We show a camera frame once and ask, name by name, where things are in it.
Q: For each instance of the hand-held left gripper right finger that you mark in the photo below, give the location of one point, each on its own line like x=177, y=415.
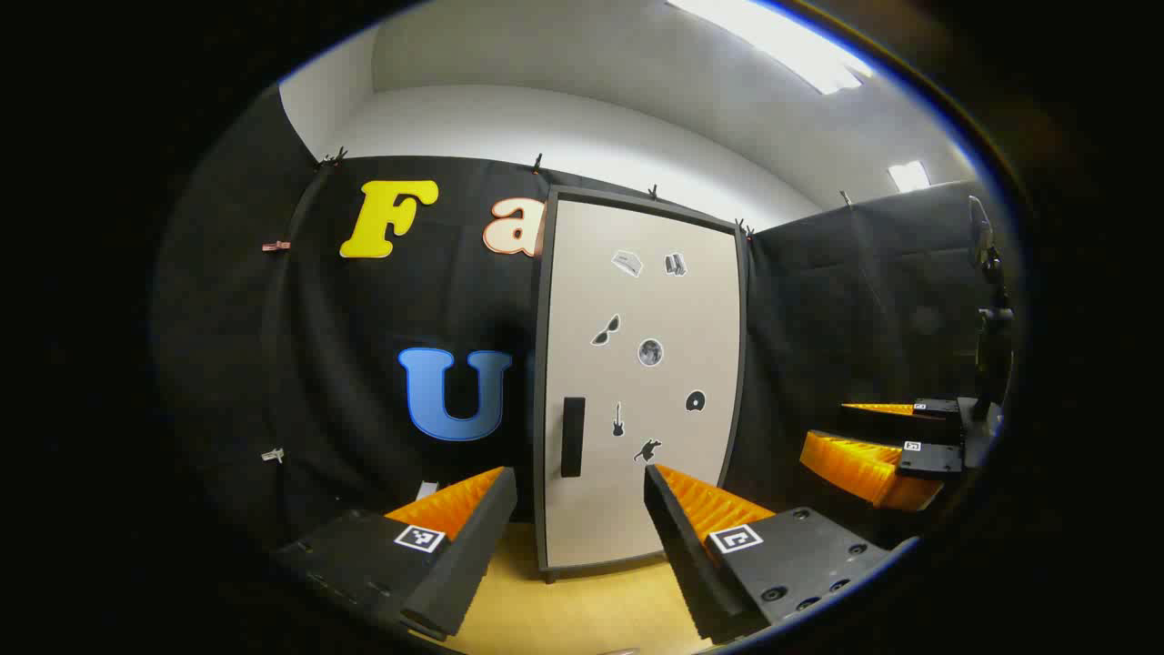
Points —
x=687, y=546

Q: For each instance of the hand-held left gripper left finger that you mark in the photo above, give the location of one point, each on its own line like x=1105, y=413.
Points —
x=473, y=546

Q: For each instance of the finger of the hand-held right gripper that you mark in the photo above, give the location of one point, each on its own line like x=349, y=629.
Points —
x=891, y=426
x=928, y=459

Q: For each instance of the grey cabinet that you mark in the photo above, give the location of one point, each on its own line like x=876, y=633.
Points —
x=539, y=409

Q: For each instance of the thick brown book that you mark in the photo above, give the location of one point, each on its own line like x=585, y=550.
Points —
x=426, y=489

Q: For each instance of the silver clip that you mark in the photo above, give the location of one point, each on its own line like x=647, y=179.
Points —
x=273, y=455

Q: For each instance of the black backdrop cloth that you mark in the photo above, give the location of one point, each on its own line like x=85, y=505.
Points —
x=318, y=364

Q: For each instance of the small ceiling light panel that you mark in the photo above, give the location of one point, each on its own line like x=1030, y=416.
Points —
x=909, y=176

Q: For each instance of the copper clip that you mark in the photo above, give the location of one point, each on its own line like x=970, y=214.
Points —
x=275, y=246

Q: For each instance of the long ceiling light panel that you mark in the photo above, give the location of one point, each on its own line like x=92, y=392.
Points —
x=773, y=36

